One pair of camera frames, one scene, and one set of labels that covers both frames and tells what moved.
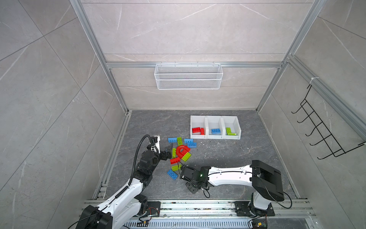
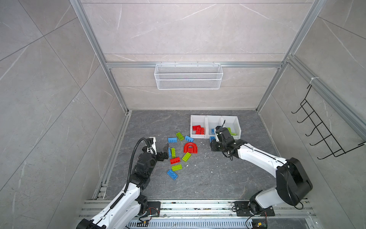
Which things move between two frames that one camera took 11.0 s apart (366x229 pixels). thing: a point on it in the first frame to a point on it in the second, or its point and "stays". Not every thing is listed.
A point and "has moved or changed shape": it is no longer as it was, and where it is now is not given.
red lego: (197, 130) has moved or changed shape
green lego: (176, 167) stays
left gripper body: (156, 159) stays
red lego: (175, 161) stays
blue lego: (172, 174) stays
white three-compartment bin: (215, 127) stays
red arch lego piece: (181, 150) to (190, 147)
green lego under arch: (186, 157) stays
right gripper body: (196, 184) to (225, 147)
